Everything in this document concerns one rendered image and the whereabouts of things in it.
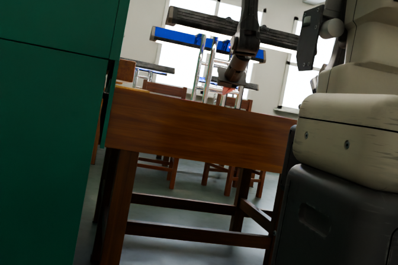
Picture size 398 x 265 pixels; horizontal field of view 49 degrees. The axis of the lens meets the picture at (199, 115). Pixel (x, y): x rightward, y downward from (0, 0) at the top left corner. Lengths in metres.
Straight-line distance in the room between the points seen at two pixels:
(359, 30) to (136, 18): 5.85
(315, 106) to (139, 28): 6.11
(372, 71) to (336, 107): 0.39
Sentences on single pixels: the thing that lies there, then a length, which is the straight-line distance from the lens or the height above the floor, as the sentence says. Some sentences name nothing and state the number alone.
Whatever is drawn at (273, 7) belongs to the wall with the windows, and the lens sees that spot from 7.31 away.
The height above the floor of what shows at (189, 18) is 1.07.
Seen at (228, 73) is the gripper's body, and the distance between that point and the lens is 1.49.
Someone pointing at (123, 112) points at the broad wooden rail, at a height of 0.69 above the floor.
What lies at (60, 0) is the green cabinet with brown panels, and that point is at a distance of 1.32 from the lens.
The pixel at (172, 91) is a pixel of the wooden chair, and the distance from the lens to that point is 4.13.
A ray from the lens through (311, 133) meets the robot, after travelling 0.71.
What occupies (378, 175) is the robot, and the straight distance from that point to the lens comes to 0.58.
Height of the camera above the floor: 0.75
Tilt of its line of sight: 1 degrees down
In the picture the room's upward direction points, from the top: 10 degrees clockwise
